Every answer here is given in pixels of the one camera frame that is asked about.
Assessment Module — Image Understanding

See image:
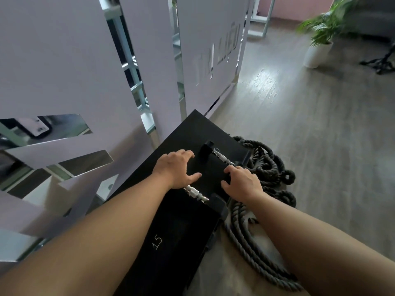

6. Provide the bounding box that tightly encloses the person's right hand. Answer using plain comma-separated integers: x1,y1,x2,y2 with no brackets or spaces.
221,165,265,205

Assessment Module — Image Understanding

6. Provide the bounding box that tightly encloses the person's left hand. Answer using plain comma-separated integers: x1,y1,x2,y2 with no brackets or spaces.
153,149,203,190

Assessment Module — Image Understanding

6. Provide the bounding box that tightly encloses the person's right forearm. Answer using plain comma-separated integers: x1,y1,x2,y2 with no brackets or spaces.
246,192,395,296

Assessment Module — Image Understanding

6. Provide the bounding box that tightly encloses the person's left forearm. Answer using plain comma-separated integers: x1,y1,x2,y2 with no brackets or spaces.
0,173,173,296

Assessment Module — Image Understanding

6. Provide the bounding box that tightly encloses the silver metal connector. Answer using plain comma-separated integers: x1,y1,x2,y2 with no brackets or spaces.
212,148,236,167
184,185,210,202

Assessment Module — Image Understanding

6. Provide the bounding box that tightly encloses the frosted glass panel with lettering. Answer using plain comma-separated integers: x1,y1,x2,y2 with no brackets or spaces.
168,0,257,119

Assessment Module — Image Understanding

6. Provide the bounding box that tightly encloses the white plant pot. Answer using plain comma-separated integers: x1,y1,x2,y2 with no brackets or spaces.
303,41,334,69

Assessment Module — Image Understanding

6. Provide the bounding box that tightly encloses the frosted glass partition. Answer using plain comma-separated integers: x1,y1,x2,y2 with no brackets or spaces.
0,0,186,272

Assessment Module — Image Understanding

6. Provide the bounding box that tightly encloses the green leafy plant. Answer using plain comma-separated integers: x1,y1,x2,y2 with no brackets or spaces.
296,0,358,48

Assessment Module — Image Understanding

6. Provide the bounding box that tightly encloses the black floor stand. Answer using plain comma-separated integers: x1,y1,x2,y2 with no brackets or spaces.
359,43,395,75

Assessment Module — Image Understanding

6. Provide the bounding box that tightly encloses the grey sofa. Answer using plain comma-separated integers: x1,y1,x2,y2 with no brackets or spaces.
346,0,395,39

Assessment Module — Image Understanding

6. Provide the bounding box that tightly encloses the black handle bracket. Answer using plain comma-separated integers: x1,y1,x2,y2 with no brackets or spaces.
197,140,216,162
210,194,229,222

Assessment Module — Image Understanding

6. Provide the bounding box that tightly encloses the thick black battle rope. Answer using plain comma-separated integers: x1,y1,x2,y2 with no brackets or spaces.
224,136,304,291

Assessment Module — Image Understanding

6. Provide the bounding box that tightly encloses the white metal table frame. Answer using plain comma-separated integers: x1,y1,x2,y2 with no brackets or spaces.
248,0,277,39

